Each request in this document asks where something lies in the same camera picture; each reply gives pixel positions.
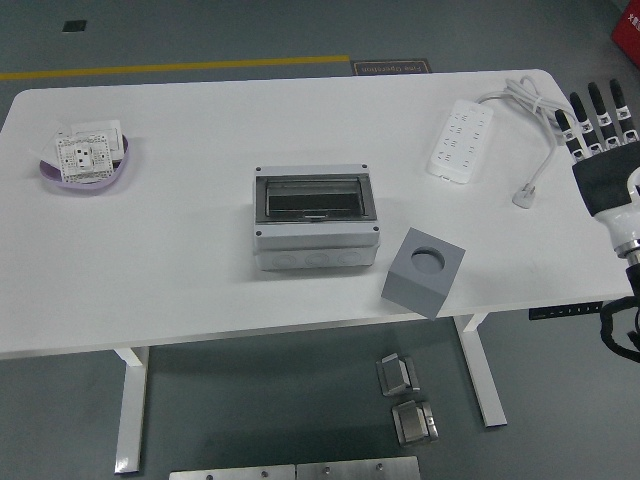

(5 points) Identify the robot right hand white shell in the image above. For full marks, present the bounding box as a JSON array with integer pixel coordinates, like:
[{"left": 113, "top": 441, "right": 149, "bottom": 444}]
[{"left": 553, "top": 78, "right": 640, "bottom": 249}]

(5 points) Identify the grey junction box hinged lid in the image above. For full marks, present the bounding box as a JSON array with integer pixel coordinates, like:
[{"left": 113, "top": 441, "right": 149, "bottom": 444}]
[{"left": 252, "top": 162, "right": 382, "bottom": 272}]

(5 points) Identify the grey cube with round hole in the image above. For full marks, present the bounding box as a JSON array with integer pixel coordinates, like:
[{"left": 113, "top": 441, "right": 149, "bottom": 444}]
[{"left": 380, "top": 227, "right": 467, "bottom": 319}]

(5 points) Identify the black table control panel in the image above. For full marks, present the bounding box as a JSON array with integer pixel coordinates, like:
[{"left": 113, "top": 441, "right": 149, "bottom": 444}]
[{"left": 528, "top": 301, "right": 604, "bottom": 321}]

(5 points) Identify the white power strip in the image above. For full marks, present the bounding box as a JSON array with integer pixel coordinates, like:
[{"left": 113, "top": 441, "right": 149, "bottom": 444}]
[{"left": 425, "top": 98, "right": 495, "bottom": 186}]

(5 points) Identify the red container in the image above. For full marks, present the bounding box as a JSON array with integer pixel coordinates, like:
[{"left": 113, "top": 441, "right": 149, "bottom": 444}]
[{"left": 610, "top": 0, "right": 640, "bottom": 64}]

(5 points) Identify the white table leg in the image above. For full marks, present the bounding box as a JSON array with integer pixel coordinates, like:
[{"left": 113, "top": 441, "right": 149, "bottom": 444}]
[
  {"left": 453, "top": 313, "right": 509, "bottom": 429},
  {"left": 112, "top": 345, "right": 151, "bottom": 475}
]

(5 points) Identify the dark floor sign with lettering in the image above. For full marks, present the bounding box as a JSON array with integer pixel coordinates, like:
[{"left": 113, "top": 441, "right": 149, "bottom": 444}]
[{"left": 351, "top": 59, "right": 431, "bottom": 78}]

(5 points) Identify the small metal block fixture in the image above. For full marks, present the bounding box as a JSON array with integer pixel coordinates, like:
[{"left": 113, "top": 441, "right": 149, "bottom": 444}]
[
  {"left": 375, "top": 352, "right": 421, "bottom": 399},
  {"left": 390, "top": 398, "right": 440, "bottom": 447}
]

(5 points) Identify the grey metal plate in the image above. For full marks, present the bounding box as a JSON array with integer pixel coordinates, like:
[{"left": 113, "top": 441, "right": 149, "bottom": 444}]
[
  {"left": 295, "top": 455, "right": 421, "bottom": 480},
  {"left": 168, "top": 464, "right": 297, "bottom": 480}
]

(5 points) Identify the purple shallow bowl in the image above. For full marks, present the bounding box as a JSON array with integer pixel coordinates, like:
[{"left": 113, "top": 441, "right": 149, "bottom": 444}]
[{"left": 38, "top": 133, "right": 131, "bottom": 194}]

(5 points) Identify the thin white plastic card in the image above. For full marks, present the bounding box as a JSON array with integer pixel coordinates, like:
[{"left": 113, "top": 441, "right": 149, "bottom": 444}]
[{"left": 27, "top": 124, "right": 74, "bottom": 164}]

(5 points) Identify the white power cord with plug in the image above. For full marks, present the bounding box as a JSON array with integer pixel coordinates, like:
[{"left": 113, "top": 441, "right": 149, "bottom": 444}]
[{"left": 474, "top": 75, "right": 579, "bottom": 209}]

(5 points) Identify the white switch panel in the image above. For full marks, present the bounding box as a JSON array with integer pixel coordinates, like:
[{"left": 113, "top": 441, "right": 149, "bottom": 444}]
[{"left": 69, "top": 118, "right": 125, "bottom": 161}]

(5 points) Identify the white wall socket module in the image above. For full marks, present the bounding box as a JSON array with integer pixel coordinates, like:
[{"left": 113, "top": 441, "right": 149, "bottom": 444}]
[{"left": 54, "top": 135, "right": 114, "bottom": 182}]

